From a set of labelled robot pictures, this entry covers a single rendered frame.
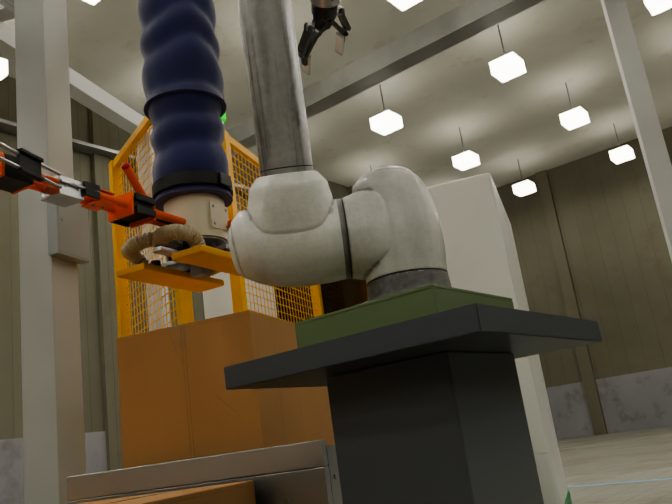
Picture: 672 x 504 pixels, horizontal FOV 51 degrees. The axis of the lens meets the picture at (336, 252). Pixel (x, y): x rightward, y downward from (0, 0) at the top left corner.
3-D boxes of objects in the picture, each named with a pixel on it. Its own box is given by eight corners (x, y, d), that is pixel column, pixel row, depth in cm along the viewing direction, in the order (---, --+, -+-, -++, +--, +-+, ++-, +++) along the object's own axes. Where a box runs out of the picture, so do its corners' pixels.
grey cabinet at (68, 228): (81, 265, 300) (78, 198, 307) (91, 262, 298) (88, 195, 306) (47, 255, 281) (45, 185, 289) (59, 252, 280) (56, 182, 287)
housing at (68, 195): (64, 208, 163) (63, 190, 164) (85, 200, 160) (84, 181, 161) (39, 201, 157) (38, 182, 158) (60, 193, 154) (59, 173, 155)
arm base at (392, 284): (484, 305, 137) (478, 277, 139) (435, 293, 119) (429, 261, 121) (402, 324, 146) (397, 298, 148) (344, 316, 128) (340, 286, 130)
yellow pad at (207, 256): (249, 279, 208) (247, 262, 210) (277, 271, 204) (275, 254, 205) (171, 260, 179) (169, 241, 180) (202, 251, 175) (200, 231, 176)
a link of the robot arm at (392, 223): (456, 263, 125) (435, 149, 131) (354, 276, 125) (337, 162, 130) (443, 284, 141) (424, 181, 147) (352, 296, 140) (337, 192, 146)
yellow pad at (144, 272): (198, 293, 217) (197, 277, 218) (225, 285, 212) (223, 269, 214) (115, 277, 187) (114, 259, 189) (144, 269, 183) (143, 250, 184)
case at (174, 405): (234, 474, 235) (223, 354, 245) (348, 458, 223) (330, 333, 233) (124, 493, 179) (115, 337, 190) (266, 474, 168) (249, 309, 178)
